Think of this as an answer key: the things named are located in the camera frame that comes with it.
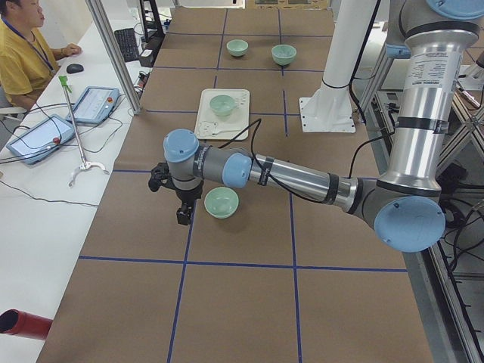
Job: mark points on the white plastic spoon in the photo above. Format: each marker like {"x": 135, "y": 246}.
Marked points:
{"x": 223, "y": 131}

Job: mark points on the aluminium frame post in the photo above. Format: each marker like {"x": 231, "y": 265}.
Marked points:
{"x": 105, "y": 30}

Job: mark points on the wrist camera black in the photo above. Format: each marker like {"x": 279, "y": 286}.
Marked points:
{"x": 160, "y": 177}

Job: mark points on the teach pendant tablet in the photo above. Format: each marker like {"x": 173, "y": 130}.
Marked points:
{"x": 42, "y": 140}
{"x": 95, "y": 104}

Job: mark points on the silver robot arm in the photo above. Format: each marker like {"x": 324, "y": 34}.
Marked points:
{"x": 402, "y": 204}

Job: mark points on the black computer mouse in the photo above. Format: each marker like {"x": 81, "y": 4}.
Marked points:
{"x": 74, "y": 68}

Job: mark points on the white pedestal column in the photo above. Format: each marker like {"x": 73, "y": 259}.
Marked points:
{"x": 330, "y": 109}

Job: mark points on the reacher grabber stick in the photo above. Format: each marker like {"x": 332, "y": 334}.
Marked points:
{"x": 85, "y": 163}

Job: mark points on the green bowl carried to tray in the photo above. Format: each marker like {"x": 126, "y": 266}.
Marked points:
{"x": 237, "y": 47}

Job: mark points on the green bowl on tray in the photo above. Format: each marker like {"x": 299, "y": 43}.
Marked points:
{"x": 222, "y": 105}

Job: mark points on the green bowl with ice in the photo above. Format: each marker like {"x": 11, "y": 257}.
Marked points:
{"x": 283, "y": 55}

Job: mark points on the near teach pendant tablet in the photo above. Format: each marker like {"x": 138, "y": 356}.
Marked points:
{"x": 42, "y": 140}

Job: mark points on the red cylinder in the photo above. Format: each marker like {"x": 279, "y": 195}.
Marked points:
{"x": 24, "y": 324}

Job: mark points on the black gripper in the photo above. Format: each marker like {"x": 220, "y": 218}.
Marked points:
{"x": 186, "y": 197}

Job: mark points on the cream bear tray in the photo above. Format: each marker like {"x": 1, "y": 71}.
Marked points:
{"x": 207, "y": 121}

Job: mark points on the person in yellow shirt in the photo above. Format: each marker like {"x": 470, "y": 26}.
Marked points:
{"x": 28, "y": 63}

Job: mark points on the black keyboard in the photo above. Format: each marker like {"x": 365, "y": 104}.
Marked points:
{"x": 127, "y": 42}

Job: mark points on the far teach pendant tablet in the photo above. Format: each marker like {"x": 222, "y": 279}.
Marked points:
{"x": 95, "y": 104}

